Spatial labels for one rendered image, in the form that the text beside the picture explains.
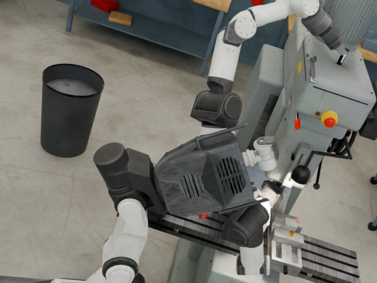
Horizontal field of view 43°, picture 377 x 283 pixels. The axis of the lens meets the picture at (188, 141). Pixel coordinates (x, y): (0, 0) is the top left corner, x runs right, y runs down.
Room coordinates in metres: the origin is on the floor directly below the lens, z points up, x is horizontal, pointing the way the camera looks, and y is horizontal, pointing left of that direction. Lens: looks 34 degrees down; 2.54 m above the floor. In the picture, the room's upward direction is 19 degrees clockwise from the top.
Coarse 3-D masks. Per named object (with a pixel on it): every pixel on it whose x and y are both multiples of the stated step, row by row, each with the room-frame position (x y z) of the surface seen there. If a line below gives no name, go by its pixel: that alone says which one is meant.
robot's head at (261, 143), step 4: (264, 136) 1.47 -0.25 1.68; (268, 136) 1.47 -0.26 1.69; (272, 136) 1.47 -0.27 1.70; (256, 140) 1.46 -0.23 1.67; (260, 140) 1.46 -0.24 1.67; (264, 140) 1.45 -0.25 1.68; (268, 140) 1.45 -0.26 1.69; (272, 140) 1.44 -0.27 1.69; (256, 144) 1.45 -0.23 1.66; (260, 144) 1.44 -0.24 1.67; (264, 144) 1.44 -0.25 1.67; (268, 144) 1.44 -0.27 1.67; (272, 144) 1.44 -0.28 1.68; (276, 144) 1.47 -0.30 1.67; (256, 148) 1.43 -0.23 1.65; (260, 148) 1.43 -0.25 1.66; (264, 148) 1.43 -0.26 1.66; (276, 148) 1.47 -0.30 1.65; (276, 152) 1.44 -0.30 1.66; (276, 156) 1.44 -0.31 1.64; (276, 160) 1.45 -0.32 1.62
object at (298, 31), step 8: (296, 24) 2.62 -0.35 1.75; (296, 32) 2.50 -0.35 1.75; (304, 32) 2.49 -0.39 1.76; (288, 40) 2.62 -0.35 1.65; (296, 40) 2.38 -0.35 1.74; (288, 48) 2.50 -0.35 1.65; (296, 48) 2.28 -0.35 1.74; (288, 56) 2.39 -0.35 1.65; (288, 64) 2.29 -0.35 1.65; (288, 72) 2.18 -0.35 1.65; (288, 80) 2.11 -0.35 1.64
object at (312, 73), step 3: (306, 54) 1.81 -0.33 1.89; (306, 57) 1.78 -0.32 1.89; (309, 57) 1.78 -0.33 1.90; (315, 57) 1.80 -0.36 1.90; (309, 60) 1.75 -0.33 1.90; (312, 60) 1.76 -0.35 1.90; (315, 60) 1.77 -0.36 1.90; (309, 63) 1.72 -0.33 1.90; (312, 63) 1.73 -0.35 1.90; (309, 66) 1.70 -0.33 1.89; (312, 66) 1.70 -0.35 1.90; (309, 69) 1.67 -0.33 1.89; (312, 69) 1.67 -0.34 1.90; (309, 72) 1.65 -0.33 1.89; (312, 72) 1.64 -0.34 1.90; (312, 75) 1.62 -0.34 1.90; (312, 78) 1.59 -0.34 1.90; (312, 81) 1.57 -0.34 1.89; (315, 81) 1.57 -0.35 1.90
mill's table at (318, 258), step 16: (160, 224) 1.73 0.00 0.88; (176, 224) 1.73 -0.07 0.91; (192, 224) 1.76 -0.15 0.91; (208, 224) 1.80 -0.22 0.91; (192, 240) 1.73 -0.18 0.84; (208, 240) 1.73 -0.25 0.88; (224, 240) 1.73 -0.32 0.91; (304, 240) 1.92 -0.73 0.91; (320, 240) 1.96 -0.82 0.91; (304, 256) 1.80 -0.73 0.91; (320, 256) 1.85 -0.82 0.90; (336, 256) 1.88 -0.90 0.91; (352, 256) 1.92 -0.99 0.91; (304, 272) 1.73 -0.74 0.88; (320, 272) 1.73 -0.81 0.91; (336, 272) 1.76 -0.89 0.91; (352, 272) 1.80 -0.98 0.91
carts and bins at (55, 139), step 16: (64, 64) 3.37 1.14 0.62; (48, 80) 3.24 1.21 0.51; (64, 80) 3.33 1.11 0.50; (80, 80) 3.41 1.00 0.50; (96, 80) 3.37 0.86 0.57; (48, 96) 3.00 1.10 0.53; (64, 96) 2.96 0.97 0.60; (80, 96) 3.00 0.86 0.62; (96, 96) 3.12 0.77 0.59; (48, 112) 3.00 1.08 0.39; (64, 112) 2.98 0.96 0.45; (80, 112) 3.02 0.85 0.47; (48, 128) 3.00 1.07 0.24; (64, 128) 2.99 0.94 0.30; (80, 128) 3.05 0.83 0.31; (48, 144) 3.01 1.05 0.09; (64, 144) 3.00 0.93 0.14; (80, 144) 3.09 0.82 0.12; (368, 224) 3.43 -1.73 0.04
